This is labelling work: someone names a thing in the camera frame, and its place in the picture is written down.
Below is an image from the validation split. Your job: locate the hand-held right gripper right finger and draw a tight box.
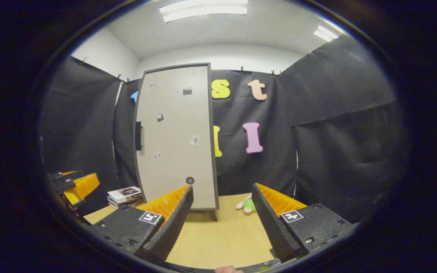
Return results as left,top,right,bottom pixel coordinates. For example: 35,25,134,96
252,183,357,263

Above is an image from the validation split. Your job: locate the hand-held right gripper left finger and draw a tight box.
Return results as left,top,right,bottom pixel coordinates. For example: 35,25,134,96
90,185,194,262

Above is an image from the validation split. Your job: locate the dark grey cabinet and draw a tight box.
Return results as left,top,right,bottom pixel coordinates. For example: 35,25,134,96
132,62,221,222

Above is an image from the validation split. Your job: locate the black door handle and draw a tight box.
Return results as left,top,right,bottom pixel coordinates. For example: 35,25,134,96
135,121,143,151

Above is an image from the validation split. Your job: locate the grey cabinet door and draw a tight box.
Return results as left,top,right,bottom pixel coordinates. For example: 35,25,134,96
132,63,220,211

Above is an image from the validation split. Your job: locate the pink and green plush toy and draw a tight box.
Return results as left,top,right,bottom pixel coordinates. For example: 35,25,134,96
236,193,258,214

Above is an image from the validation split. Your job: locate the white cover book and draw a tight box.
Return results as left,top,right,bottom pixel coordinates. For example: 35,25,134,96
107,186,142,203

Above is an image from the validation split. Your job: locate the brown cover book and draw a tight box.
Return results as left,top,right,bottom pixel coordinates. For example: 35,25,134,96
108,199,144,210

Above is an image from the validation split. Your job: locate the black backdrop cloth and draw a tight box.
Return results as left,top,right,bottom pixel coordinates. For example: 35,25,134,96
38,34,409,224

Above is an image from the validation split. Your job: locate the small ceiling light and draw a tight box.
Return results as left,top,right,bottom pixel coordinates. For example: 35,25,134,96
313,25,339,42

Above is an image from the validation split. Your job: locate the long ceiling light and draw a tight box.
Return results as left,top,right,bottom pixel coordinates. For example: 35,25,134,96
160,0,248,22

